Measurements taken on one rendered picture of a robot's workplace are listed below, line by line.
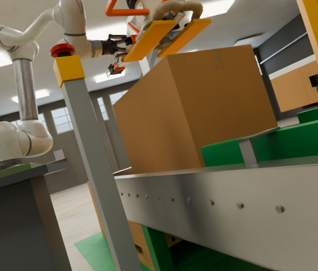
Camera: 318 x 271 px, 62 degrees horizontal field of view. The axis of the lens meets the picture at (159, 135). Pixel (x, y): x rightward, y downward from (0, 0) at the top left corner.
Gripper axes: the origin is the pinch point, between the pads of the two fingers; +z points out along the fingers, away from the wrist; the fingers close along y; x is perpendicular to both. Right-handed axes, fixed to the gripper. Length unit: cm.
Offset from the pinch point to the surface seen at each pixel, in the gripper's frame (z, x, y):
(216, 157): -26, 69, 64
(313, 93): 166, -12, 54
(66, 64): -52, 50, 27
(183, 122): -22, 54, 52
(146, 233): -36, 28, 87
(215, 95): -8, 56, 46
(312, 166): -37, 101, 65
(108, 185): -51, 50, 63
